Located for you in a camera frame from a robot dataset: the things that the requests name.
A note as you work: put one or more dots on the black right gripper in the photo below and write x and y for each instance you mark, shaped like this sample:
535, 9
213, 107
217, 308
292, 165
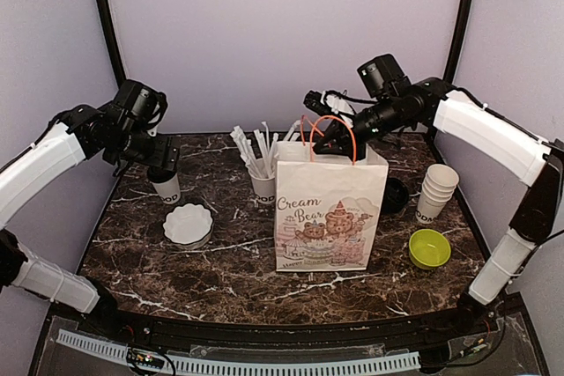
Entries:
336, 129

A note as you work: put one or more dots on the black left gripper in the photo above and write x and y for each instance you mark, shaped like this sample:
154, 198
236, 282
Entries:
158, 155

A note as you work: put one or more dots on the white paper bag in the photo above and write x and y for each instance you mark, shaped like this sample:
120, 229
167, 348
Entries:
327, 208

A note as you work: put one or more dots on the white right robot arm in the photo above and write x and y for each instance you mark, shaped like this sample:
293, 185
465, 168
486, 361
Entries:
395, 102

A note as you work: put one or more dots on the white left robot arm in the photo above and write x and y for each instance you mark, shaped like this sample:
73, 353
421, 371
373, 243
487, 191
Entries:
124, 131

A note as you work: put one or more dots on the white fluted dish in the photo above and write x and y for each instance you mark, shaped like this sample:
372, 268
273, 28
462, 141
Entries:
189, 225

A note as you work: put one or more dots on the bundle of wrapped straws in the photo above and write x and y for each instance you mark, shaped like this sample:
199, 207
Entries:
258, 156

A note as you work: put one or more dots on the stack of black lids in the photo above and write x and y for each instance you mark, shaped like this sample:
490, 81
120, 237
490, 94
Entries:
396, 196

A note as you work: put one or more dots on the paper cup holding straws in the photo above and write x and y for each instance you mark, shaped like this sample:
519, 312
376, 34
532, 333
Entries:
264, 189

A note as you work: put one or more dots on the stack of white paper cups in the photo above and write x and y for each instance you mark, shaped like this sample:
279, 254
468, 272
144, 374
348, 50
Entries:
437, 189

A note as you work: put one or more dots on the green bowl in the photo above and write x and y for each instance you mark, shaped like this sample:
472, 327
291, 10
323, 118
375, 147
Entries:
429, 249

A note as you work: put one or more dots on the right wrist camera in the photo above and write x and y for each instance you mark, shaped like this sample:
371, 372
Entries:
330, 103

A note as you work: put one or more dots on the right black frame post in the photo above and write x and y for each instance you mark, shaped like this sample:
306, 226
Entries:
458, 15

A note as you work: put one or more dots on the black frame post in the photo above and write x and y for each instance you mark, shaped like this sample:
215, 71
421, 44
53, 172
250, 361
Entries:
458, 15
111, 42

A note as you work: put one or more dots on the left black frame post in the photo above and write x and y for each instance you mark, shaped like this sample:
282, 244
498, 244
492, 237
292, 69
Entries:
111, 42

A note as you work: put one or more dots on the white cable duct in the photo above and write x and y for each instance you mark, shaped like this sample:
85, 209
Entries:
204, 361

